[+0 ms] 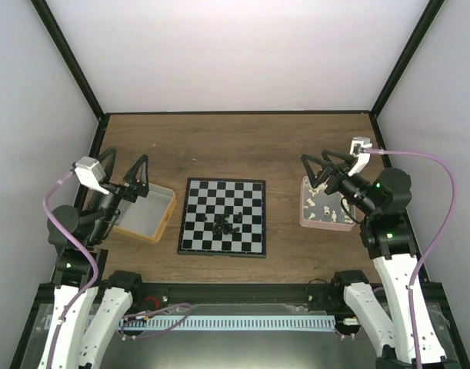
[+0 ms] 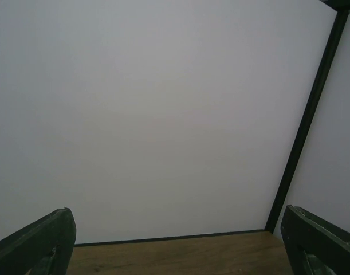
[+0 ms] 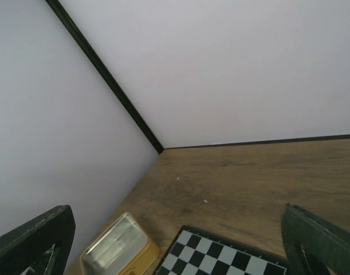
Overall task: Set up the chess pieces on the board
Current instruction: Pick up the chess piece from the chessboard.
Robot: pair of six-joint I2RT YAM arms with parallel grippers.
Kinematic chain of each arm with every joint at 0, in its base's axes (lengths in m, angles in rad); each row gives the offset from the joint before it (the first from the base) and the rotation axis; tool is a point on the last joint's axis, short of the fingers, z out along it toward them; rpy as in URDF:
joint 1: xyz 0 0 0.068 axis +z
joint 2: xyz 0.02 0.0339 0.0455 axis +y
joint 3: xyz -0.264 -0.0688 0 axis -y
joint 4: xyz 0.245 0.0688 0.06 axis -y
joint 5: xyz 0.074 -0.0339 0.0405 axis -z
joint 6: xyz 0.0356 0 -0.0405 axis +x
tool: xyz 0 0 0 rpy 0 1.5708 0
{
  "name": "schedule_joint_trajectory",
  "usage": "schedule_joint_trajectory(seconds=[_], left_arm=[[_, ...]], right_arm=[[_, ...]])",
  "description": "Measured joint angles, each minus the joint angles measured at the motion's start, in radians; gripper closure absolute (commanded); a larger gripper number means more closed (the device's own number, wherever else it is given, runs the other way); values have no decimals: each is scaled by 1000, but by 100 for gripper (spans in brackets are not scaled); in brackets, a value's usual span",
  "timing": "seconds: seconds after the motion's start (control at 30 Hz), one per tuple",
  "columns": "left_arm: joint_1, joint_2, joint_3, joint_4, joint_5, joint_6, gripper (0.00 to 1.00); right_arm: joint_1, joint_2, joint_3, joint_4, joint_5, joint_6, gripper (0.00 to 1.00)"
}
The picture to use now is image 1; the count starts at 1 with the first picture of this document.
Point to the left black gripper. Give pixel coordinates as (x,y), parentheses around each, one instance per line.
(138,187)

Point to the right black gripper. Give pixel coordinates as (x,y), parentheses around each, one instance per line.
(340,171)

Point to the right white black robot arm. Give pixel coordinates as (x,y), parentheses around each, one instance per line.
(401,334)

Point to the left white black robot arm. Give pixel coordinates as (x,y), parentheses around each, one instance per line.
(73,340)

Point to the white chess pieces in box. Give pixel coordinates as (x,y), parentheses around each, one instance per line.
(327,209)

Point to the pile of black chess pieces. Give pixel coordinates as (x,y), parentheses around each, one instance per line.
(221,223)

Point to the pink tin box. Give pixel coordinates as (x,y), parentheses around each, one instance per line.
(315,223)

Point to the yellow tin box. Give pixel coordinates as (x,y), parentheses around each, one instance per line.
(147,218)

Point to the black and silver chessboard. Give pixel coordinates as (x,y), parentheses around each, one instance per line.
(212,196)

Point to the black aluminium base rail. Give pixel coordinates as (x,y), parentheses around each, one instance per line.
(317,296)

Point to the black frame post left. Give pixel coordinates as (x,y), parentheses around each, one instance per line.
(56,34)

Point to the black frame post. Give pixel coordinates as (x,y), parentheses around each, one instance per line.
(56,34)
(415,39)

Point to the light blue cable duct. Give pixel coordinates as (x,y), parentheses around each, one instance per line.
(312,323)

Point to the black frame post right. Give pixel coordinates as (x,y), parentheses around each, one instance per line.
(415,39)

